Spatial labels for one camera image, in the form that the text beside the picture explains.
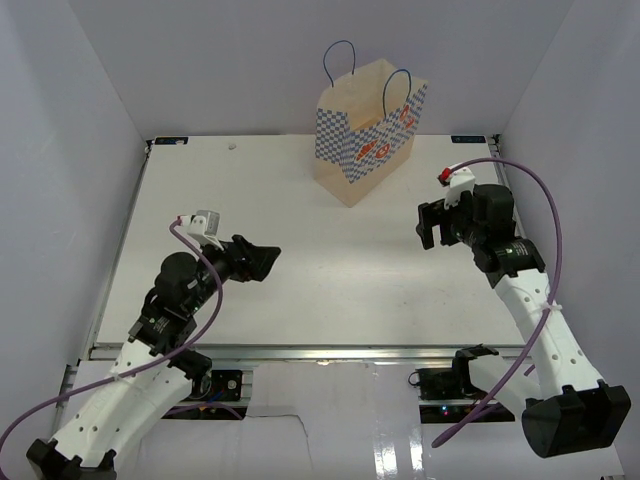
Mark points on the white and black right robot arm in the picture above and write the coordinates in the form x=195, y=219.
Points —
x=568, y=407

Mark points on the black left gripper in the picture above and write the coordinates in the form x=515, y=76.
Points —
x=257, y=263

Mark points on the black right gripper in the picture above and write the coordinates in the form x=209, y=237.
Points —
x=431, y=214

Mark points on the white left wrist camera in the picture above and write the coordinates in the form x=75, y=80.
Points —
x=202, y=227

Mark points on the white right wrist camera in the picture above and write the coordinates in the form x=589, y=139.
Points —
x=456, y=181

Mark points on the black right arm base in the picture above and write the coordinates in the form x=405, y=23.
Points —
x=442, y=400

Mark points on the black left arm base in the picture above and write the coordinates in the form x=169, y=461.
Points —
x=217, y=385

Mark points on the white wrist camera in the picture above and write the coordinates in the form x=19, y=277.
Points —
x=456, y=181
x=202, y=227

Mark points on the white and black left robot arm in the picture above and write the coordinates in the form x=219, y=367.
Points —
x=157, y=366

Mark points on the checkered paper bag blue handles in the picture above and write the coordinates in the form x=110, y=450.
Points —
x=366, y=121

